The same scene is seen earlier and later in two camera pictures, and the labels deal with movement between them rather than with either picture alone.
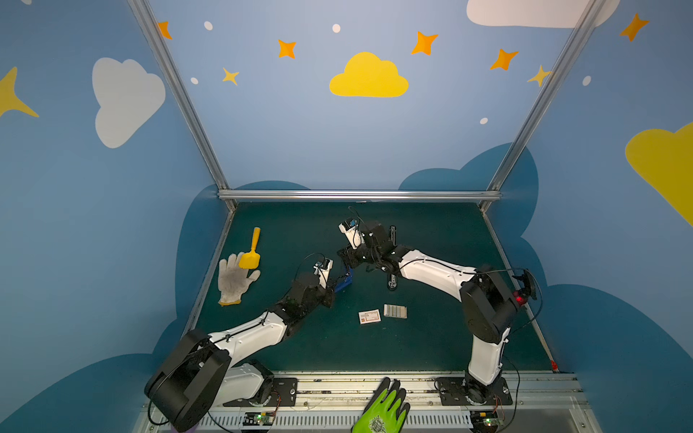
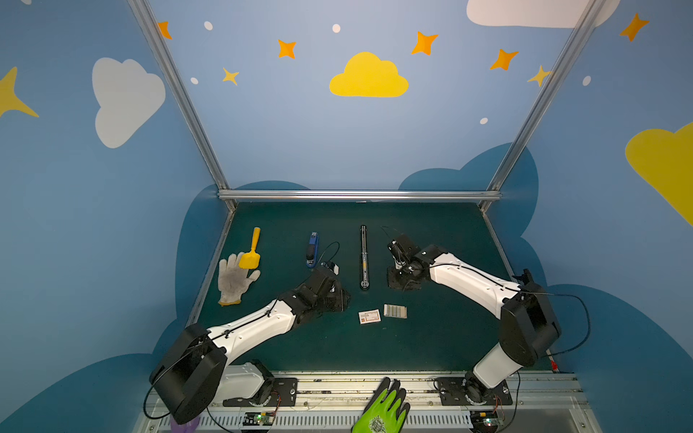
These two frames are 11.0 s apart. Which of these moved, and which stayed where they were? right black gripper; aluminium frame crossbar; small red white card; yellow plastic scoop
Moved: right black gripper
Stayed: yellow plastic scoop; small red white card; aluminium frame crossbar
